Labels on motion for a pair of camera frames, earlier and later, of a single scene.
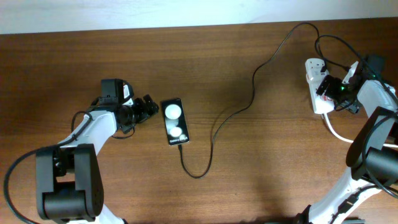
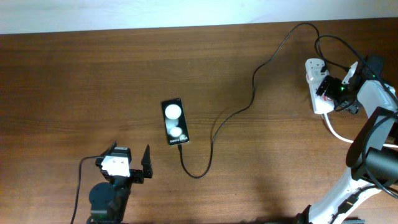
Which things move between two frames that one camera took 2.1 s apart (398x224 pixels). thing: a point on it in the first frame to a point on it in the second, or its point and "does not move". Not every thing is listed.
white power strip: [314, 77] does not move
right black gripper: [330, 93] does not move
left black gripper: [143, 111] to [139, 175]
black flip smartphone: [175, 121] does not move
